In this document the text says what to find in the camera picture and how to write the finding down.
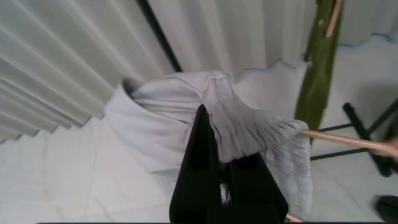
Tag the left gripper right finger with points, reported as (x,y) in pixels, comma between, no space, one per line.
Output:
(255,189)

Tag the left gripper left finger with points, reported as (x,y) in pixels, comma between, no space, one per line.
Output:
(196,177)

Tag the pink clothes hanger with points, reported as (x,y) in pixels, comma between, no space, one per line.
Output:
(342,140)
(333,18)

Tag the green long-sleeved shirt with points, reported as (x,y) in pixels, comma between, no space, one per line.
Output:
(317,77)

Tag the black clothes rack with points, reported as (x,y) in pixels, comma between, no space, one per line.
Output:
(158,31)

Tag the white curtain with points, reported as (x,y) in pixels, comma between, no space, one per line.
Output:
(77,56)

